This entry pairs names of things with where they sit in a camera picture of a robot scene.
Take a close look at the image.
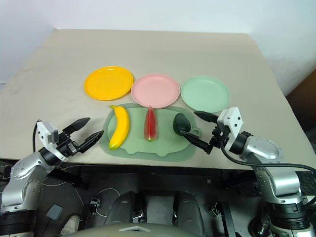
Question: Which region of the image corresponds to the yellow plastic plate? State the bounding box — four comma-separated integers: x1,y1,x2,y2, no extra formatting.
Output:
83,65,135,102

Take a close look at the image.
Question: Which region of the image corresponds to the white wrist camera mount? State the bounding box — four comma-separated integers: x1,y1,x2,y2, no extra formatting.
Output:
37,120,69,162
217,106,245,153

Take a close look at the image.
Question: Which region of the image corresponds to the yellow toy banana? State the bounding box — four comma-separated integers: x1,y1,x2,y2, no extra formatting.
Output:
108,104,130,150

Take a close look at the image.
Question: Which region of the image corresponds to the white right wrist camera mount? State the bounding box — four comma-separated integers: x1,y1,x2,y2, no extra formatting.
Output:
217,106,245,153

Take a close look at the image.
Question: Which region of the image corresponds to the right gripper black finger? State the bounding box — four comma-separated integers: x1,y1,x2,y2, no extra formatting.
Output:
193,111,219,124
181,130,213,156

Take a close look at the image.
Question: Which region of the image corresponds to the grey square pad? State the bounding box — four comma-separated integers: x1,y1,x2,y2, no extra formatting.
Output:
46,203,64,220

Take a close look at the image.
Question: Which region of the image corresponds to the light green plastic plate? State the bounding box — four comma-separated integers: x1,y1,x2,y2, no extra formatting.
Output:
180,75,232,114

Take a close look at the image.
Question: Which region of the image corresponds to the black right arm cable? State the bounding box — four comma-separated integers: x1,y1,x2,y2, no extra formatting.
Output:
220,141,316,172

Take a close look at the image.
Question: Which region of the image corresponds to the olive grey robot torso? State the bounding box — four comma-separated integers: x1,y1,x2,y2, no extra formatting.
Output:
58,221,198,237

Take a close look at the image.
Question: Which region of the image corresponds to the dark green toy avocado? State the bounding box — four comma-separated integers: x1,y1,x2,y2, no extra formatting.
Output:
172,112,193,135

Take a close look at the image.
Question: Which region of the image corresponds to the dark rounded shape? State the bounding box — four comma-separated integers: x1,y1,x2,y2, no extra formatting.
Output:
172,191,206,236
104,191,146,226

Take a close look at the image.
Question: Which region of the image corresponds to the light green board with loop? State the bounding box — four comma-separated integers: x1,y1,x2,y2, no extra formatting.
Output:
107,107,202,154

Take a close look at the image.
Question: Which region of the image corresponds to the red watermelon slice toy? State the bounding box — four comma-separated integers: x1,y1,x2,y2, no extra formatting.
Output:
143,104,159,142

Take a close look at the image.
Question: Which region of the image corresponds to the pink plastic plate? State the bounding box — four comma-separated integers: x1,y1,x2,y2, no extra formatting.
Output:
130,73,181,110

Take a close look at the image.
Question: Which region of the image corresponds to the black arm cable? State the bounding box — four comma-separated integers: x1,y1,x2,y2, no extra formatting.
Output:
220,141,316,172
32,119,41,153

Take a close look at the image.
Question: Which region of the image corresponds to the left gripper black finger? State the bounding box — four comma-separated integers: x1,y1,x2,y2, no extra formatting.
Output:
78,130,105,154
62,117,91,135

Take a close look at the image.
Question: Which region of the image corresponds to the white shoe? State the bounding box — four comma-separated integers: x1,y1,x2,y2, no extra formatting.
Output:
60,214,81,236

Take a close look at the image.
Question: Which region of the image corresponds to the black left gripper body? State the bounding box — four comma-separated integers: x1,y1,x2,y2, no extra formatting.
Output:
57,131,81,157

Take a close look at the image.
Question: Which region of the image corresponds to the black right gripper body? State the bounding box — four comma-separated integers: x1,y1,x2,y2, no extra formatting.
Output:
209,122,232,152

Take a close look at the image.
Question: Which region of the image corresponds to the dark green silicone mat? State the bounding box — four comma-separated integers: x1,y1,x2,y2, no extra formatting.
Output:
100,103,198,162

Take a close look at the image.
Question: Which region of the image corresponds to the thin white cable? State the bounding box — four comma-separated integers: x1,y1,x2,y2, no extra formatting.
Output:
42,164,119,223

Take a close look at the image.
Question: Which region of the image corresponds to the brown wooden cabinet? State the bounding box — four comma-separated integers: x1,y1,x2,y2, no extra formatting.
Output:
284,68,316,140

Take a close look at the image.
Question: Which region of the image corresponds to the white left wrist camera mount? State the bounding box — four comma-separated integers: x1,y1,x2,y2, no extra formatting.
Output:
37,120,69,162

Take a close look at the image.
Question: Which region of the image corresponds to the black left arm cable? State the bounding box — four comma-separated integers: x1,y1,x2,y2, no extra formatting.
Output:
32,119,41,153

